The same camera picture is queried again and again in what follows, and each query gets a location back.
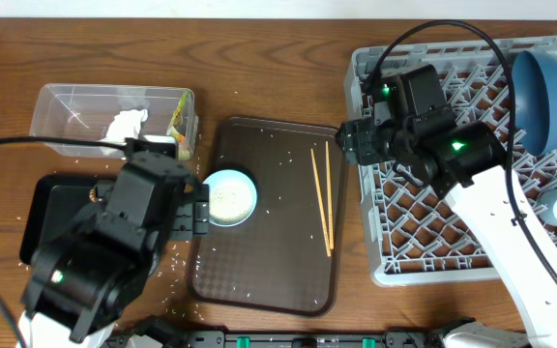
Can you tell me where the yellow green snack wrapper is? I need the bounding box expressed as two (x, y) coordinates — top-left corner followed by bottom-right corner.
(166, 91), (191, 143)

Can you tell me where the brown food scrap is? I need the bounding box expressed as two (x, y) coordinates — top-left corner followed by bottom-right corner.
(89, 188), (98, 202)

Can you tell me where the white paper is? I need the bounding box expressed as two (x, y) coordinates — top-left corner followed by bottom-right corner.
(101, 109), (148, 145)

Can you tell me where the blue plate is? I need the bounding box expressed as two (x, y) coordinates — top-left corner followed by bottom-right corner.
(512, 51), (557, 157)

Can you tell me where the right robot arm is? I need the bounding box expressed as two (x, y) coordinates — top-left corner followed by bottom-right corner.
(336, 64), (557, 347)

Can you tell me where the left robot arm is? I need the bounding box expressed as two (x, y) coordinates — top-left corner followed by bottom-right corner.
(17, 138), (209, 347)

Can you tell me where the grey dishwasher rack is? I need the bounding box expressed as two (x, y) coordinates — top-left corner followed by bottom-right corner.
(359, 36), (557, 287)

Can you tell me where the right wooden chopstick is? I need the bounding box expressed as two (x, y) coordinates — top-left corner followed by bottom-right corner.
(325, 141), (335, 252)

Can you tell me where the wooden chopstick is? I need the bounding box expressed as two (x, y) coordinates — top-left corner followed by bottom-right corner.
(310, 148), (332, 258)
(325, 141), (335, 252)

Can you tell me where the light blue rice bowl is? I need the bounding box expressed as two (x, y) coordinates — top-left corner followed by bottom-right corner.
(203, 169), (257, 227)

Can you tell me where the left wooden chopstick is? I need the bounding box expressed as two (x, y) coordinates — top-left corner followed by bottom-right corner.
(310, 148), (332, 258)

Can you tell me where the brown serving tray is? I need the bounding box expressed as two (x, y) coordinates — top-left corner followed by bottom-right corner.
(187, 117), (347, 317)

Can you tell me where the black plastic tray bin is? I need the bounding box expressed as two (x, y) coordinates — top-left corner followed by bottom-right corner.
(19, 174), (115, 265)

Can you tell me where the clear plastic bin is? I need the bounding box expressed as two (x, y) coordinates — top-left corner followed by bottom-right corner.
(29, 83), (198, 160)

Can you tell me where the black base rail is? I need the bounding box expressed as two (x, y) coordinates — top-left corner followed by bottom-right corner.
(103, 330), (454, 348)

